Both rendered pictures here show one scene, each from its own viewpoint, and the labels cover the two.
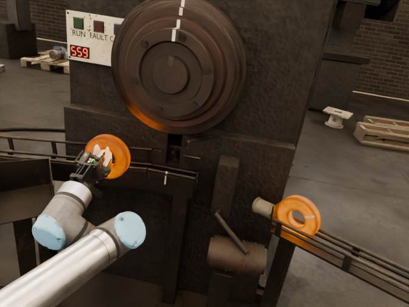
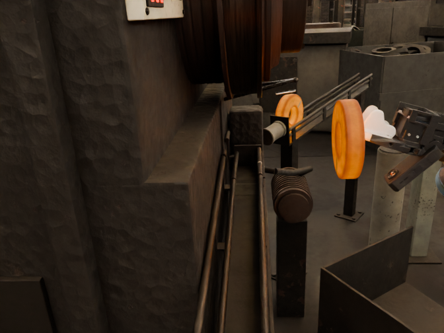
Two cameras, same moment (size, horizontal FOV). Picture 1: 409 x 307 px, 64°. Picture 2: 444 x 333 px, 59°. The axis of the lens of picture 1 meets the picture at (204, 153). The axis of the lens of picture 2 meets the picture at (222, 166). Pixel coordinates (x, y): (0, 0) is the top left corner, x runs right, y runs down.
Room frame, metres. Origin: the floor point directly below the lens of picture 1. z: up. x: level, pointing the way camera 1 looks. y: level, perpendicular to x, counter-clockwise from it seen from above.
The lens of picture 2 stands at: (1.23, 1.05, 1.06)
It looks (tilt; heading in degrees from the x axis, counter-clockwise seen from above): 21 degrees down; 270
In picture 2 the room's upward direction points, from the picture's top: 3 degrees counter-clockwise
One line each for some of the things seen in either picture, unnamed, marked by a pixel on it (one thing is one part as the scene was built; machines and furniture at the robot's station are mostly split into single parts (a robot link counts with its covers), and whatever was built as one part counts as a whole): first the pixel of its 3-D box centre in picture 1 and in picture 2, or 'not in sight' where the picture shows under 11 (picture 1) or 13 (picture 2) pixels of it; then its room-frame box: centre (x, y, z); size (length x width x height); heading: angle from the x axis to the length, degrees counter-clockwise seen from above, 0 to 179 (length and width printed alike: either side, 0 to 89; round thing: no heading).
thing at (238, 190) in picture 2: not in sight; (248, 180); (1.17, 0.11, 0.66); 0.19 x 0.07 x 0.01; 85
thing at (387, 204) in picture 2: not in sight; (386, 205); (0.53, -0.45, 0.26); 0.12 x 0.12 x 0.52
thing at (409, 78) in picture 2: not in sight; (407, 92); (-0.34, -2.19, 0.39); 1.03 x 0.83 x 0.77; 10
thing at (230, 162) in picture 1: (224, 186); (245, 145); (1.16, -0.10, 0.68); 0.11 x 0.08 x 0.24; 175
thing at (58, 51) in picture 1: (61, 52); not in sight; (5.30, 2.50, 0.25); 0.40 x 0.24 x 0.22; 175
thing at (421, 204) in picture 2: not in sight; (423, 191); (0.37, -0.48, 0.31); 0.24 x 0.16 x 0.62; 85
